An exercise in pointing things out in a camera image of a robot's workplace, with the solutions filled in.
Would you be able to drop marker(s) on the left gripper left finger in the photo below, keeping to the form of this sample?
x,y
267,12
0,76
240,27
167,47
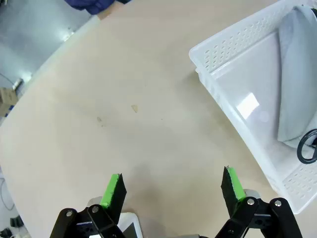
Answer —
x,y
116,193

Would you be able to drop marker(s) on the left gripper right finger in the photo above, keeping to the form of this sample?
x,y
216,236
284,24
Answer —
x,y
231,191

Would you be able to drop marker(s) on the white rectangular box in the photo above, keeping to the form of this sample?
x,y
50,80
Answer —
x,y
130,223

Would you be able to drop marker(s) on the white perforated plastic basket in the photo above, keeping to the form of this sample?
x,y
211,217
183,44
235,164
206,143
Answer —
x,y
237,81

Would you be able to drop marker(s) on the grey fabric pouch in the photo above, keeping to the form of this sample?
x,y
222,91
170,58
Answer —
x,y
294,74

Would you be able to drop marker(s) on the brown cardboard box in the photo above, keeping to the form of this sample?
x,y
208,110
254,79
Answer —
x,y
6,99

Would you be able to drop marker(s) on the small silver metal object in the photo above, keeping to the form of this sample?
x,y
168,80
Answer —
x,y
18,83

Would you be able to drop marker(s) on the person in purple jacket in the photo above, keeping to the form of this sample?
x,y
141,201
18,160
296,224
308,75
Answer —
x,y
94,5

